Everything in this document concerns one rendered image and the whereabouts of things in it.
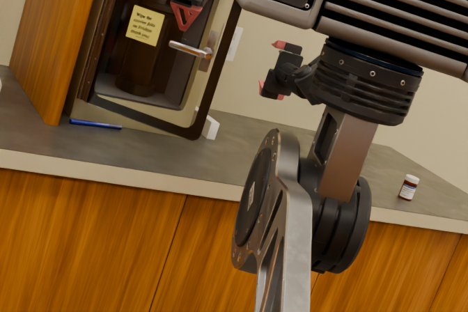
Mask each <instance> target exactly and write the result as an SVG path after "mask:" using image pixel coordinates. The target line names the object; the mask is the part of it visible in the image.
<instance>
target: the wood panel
mask: <svg viewBox="0 0 468 312"><path fill-rule="evenodd" d="M92 2H93V0H26V1H25V4H24V9H23V11H22V16H21V20H20V23H19V28H18V31H17V35H16V39H15V44H14V47H13V52H12V55H11V58H10V63H9V68H10V69H11V70H12V72H13V74H14V75H15V77H16V78H17V80H18V82H19V83H20V85H21V86H22V88H23V89H24V91H25V93H26V94H27V96H28V97H29V99H30V101H31V102H32V104H33V105H34V107H35V108H36V110H37V112H38V113H39V114H40V116H41V118H42V119H43V121H44V122H45V124H47V125H54V126H58V125H59V121H60V118H61V113H62V110H63V106H64V103H65V99H66V95H67V93H68V89H69V85H70V81H71V78H72V74H73V70H74V68H75V63H76V60H77V56H78V53H79V48H80V46H81V41H82V38H83V35H84V31H85V28H86V23H87V21H88V16H89V13H90V10H91V6H92Z"/></svg>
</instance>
